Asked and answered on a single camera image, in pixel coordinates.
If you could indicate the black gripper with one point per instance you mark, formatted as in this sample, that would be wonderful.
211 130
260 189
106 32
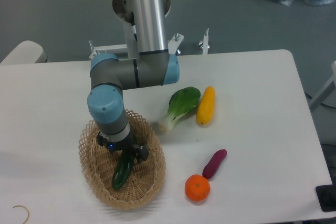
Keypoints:
140 152

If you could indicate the green cucumber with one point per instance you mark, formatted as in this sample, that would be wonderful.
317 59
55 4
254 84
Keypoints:
123 169

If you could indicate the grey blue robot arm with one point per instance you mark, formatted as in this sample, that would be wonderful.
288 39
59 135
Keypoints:
110 76

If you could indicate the woven wicker basket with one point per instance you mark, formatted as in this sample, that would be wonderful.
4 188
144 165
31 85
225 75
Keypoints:
98 166

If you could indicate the green bok choy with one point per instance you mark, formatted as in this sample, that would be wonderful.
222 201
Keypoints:
181 103

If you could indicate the orange tangerine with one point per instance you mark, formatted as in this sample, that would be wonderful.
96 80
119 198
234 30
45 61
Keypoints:
197 188

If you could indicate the purple sweet potato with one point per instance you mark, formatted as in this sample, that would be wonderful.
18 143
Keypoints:
214 163

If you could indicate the yellow squash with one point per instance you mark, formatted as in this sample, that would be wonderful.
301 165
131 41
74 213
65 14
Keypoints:
206 107

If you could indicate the tan rubber band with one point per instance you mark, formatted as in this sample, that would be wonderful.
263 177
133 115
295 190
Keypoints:
27 211

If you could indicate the white chair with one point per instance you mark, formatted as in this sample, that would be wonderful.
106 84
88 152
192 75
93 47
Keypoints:
27 52

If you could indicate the black device at edge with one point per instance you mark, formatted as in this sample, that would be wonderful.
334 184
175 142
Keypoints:
326 197

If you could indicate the white table leg frame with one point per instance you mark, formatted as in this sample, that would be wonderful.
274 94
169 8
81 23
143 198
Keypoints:
323 92

